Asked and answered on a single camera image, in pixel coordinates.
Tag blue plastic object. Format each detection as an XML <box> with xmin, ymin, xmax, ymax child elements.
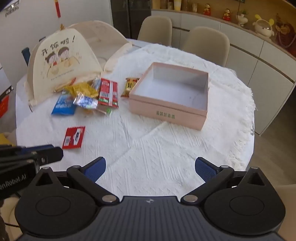
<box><xmin>21</xmin><ymin>47</ymin><xmax>31</xmax><ymax>66</ymax></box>

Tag clear cookie packet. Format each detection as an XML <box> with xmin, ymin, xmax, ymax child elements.
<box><xmin>89</xmin><ymin>78</ymin><xmax>101</xmax><ymax>90</ymax></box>

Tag cream printed bag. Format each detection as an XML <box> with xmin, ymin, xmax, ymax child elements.
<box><xmin>24</xmin><ymin>20</ymin><xmax>133</xmax><ymax>107</ymax></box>

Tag white vase with plant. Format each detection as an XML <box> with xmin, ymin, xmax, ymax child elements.
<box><xmin>236</xmin><ymin>9</ymin><xmax>248</xmax><ymax>25</ymax></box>

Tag dark glass cabinet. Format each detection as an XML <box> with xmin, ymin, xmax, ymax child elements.
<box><xmin>110</xmin><ymin>0</ymin><xmax>152</xmax><ymax>39</ymax></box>

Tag dark red decoration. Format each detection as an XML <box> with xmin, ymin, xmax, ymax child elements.
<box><xmin>275</xmin><ymin>14</ymin><xmax>296</xmax><ymax>48</ymax></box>

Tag silver blue snack packet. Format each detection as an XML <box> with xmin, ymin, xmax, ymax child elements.
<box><xmin>73</xmin><ymin>93</ymin><xmax>99</xmax><ymax>109</ymax></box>

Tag pink cardboard box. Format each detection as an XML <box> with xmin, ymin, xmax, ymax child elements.
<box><xmin>129</xmin><ymin>62</ymin><xmax>209</xmax><ymax>131</ymax></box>

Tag white sideboard cabinet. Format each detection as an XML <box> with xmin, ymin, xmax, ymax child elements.
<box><xmin>151</xmin><ymin>9</ymin><xmax>296</xmax><ymax>136</ymax></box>

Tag yellow snack packet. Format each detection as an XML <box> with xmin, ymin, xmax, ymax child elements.
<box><xmin>65</xmin><ymin>82</ymin><xmax>100</xmax><ymax>99</ymax></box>

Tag red carton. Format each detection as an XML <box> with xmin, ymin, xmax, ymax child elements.
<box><xmin>0</xmin><ymin>96</ymin><xmax>10</xmax><ymax>118</ymax></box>

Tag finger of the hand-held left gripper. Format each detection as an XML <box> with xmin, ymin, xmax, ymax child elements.
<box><xmin>21</xmin><ymin>147</ymin><xmax>64</xmax><ymax>165</ymax></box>
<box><xmin>0</xmin><ymin>144</ymin><xmax>55</xmax><ymax>156</ymax></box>

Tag yellow object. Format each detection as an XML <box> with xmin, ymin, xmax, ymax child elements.
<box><xmin>0</xmin><ymin>133</ymin><xmax>12</xmax><ymax>146</ymax></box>

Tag red hanging knot ornament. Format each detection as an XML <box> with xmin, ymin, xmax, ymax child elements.
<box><xmin>54</xmin><ymin>0</ymin><xmax>65</xmax><ymax>30</ymax></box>

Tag red snack packets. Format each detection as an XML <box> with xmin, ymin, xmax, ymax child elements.
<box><xmin>121</xmin><ymin>77</ymin><xmax>141</xmax><ymax>98</ymax></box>

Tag red striped snack packet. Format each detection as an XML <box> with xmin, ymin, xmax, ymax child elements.
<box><xmin>98</xmin><ymin>78</ymin><xmax>119</xmax><ymax>109</ymax></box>

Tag white bunny ear bowl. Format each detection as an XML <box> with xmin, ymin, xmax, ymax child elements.
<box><xmin>252</xmin><ymin>14</ymin><xmax>275</xmax><ymax>37</ymax></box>

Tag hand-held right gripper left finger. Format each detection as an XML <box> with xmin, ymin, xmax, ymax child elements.
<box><xmin>35</xmin><ymin>157</ymin><xmax>117</xmax><ymax>204</ymax></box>

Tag clear packet with green spot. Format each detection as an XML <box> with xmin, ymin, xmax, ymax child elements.
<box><xmin>88</xmin><ymin>105</ymin><xmax>112</xmax><ymax>116</ymax></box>

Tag small red snack packet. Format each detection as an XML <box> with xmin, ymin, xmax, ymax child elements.
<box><xmin>62</xmin><ymin>126</ymin><xmax>86</xmax><ymax>150</ymax></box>

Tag beige chair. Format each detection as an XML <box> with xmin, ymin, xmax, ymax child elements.
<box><xmin>137</xmin><ymin>16</ymin><xmax>173</xmax><ymax>42</ymax></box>
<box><xmin>181</xmin><ymin>26</ymin><xmax>230</xmax><ymax>67</ymax></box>

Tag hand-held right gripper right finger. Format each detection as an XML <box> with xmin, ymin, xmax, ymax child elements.
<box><xmin>180</xmin><ymin>157</ymin><xmax>266</xmax><ymax>204</ymax></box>

